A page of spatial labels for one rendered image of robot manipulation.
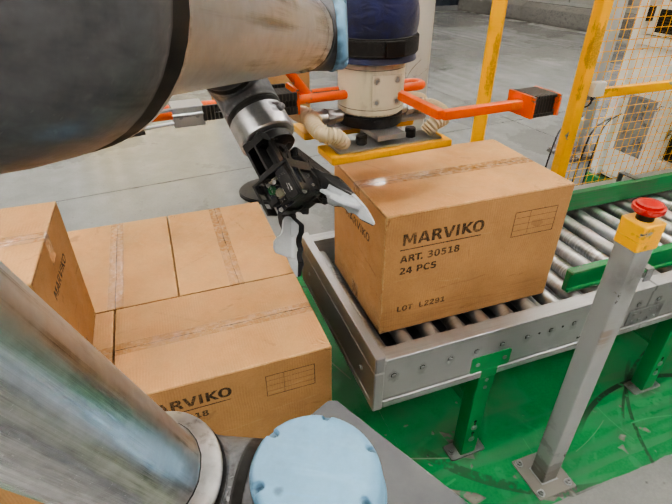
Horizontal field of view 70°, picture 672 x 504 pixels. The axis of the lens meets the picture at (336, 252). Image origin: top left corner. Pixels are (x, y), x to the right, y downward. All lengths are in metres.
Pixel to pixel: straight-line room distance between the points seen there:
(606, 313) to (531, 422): 0.78
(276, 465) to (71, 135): 0.47
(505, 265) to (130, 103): 1.44
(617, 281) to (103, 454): 1.19
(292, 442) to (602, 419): 1.72
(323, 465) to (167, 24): 0.49
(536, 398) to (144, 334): 1.50
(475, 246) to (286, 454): 0.98
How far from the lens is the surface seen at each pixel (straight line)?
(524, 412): 2.10
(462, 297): 1.53
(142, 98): 0.18
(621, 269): 1.35
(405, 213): 1.25
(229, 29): 0.28
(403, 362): 1.37
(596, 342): 1.47
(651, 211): 1.28
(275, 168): 0.69
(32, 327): 0.34
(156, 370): 1.45
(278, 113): 0.75
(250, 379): 1.42
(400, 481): 0.93
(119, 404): 0.42
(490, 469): 1.90
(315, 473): 0.58
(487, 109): 1.18
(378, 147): 1.22
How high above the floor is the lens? 1.54
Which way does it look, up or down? 33 degrees down
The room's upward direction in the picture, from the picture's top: straight up
